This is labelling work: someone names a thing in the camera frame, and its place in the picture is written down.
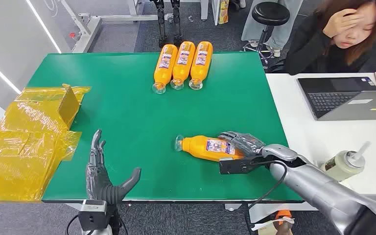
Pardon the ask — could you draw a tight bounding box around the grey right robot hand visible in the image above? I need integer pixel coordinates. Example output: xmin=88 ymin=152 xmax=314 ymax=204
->
xmin=218 ymin=131 xmax=267 ymax=159

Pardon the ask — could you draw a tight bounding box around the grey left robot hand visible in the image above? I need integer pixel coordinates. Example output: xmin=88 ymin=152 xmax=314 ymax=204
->
xmin=86 ymin=129 xmax=142 ymax=205

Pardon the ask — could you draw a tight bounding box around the orange detergent bottle with label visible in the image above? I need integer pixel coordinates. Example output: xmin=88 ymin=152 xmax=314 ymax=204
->
xmin=188 ymin=41 xmax=214 ymax=91
xmin=151 ymin=44 xmax=179 ymax=95
xmin=174 ymin=135 xmax=245 ymax=163
xmin=170 ymin=41 xmax=196 ymax=91

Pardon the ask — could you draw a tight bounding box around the green table mat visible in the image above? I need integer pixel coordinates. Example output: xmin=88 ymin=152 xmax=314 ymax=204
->
xmin=26 ymin=51 xmax=303 ymax=204

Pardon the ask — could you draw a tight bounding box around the orange and white tool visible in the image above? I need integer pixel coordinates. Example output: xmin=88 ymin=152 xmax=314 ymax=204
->
xmin=251 ymin=210 xmax=296 ymax=235

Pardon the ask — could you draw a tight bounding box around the yellow plastic-wrapped cardboard box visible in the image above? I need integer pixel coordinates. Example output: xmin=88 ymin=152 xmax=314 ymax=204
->
xmin=0 ymin=83 xmax=92 ymax=204

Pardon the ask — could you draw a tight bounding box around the grey laptop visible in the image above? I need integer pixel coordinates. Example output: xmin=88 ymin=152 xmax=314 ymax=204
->
xmin=297 ymin=76 xmax=376 ymax=121

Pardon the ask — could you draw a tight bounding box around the seated person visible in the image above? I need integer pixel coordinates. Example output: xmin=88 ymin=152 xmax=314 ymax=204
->
xmin=283 ymin=0 xmax=376 ymax=76

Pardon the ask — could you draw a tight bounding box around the black round stool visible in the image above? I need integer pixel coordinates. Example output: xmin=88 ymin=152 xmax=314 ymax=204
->
xmin=242 ymin=1 xmax=291 ymax=69

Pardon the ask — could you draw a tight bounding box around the yellow printed carton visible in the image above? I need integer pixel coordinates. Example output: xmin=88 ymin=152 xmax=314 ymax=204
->
xmin=218 ymin=0 xmax=231 ymax=25

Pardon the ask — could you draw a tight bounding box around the black robot leg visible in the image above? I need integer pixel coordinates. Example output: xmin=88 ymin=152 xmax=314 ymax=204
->
xmin=170 ymin=0 xmax=184 ymax=46
xmin=149 ymin=0 xmax=169 ymax=48

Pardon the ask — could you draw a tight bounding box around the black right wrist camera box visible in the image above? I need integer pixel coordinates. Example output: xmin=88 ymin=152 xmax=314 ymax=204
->
xmin=219 ymin=156 xmax=273 ymax=175

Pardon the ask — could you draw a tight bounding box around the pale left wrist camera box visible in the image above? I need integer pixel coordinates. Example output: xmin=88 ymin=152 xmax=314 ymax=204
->
xmin=77 ymin=200 xmax=110 ymax=232

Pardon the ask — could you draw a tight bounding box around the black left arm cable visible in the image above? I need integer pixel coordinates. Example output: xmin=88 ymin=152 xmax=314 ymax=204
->
xmin=65 ymin=214 xmax=79 ymax=235

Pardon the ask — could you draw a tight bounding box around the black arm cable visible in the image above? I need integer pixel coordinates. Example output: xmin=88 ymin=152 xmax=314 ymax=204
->
xmin=247 ymin=160 xmax=288 ymax=210
xmin=65 ymin=214 xmax=79 ymax=235

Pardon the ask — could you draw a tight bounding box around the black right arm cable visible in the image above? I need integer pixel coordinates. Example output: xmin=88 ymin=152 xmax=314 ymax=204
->
xmin=247 ymin=160 xmax=288 ymax=210

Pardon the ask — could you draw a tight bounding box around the white metal frame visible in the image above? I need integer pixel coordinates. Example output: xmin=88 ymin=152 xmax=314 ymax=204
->
xmin=59 ymin=0 xmax=176 ymax=54

